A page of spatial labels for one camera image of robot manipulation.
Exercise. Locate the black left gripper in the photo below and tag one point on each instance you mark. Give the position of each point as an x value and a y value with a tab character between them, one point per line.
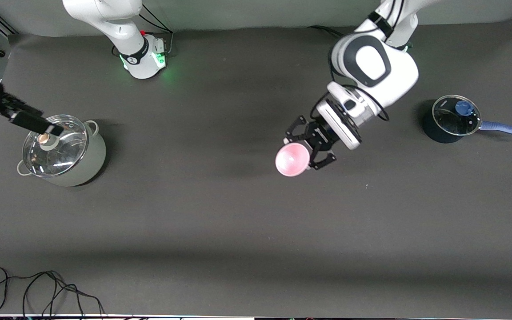
317	135

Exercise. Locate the pink plastic cup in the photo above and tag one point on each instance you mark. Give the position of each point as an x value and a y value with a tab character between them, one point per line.
291	161

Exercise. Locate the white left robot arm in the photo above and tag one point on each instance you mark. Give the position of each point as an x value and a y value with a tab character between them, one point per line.
398	71

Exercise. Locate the glass lid with copper knob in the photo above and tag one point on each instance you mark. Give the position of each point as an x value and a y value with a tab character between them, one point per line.
60	151

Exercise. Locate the grey-green cooking pot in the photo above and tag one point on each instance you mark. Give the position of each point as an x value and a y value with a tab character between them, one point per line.
91	155

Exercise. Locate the dark grey table mat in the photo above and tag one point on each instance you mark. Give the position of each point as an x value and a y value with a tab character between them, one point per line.
256	222

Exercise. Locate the dark blue saucepan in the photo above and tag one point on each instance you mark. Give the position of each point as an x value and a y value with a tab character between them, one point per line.
431	131

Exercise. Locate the glass lid with blue knob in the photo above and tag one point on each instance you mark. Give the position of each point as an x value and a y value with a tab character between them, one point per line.
454	115

